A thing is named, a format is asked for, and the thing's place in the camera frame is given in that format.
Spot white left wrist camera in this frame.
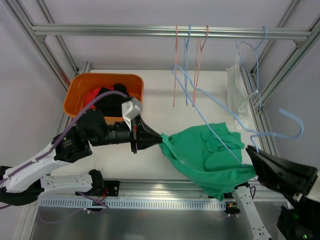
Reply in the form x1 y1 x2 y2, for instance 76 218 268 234
121 97 143 131

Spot aluminium hanging rail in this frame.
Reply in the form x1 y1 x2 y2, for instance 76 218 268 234
31 23 312 41

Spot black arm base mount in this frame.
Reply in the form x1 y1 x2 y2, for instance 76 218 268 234
83 180 120 197

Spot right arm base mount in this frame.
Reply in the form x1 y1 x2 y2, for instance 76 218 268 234
206 181 237 200

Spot white tank top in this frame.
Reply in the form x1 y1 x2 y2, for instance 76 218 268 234
227 52 258 131

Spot black tank top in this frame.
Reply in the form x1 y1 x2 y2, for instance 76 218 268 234
94 83 129 117

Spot red tank top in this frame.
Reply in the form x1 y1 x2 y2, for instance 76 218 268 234
83 86 114 107

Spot orange plastic bin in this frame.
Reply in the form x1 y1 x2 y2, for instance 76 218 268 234
63 72 144 118

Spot green tank top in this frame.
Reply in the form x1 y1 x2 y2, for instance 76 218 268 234
159 122 256 201

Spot blue wire hanger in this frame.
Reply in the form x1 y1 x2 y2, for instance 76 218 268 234
183 25 191 106
234 26 268 110

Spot pink wire hanger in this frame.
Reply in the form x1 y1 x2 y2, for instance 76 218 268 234
173 25 179 107

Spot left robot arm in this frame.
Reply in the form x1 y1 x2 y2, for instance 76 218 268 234
0 109 162 206

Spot white slotted cable duct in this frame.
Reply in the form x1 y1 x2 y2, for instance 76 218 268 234
39 197 227 211

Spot pink hanger with black top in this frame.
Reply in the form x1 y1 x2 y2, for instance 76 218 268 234
192 25 209 106

